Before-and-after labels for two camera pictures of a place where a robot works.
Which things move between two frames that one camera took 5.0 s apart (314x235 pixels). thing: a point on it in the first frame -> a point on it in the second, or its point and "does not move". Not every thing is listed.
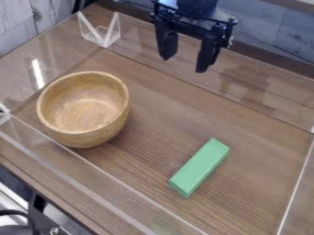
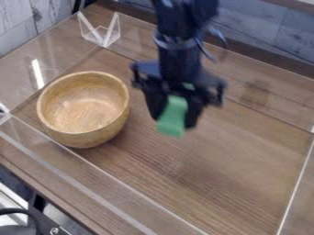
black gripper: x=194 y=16 -> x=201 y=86
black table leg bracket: x=41 y=224 does not move
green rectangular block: x=200 y=168 -> x=173 y=117
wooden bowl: x=83 y=107 does not move
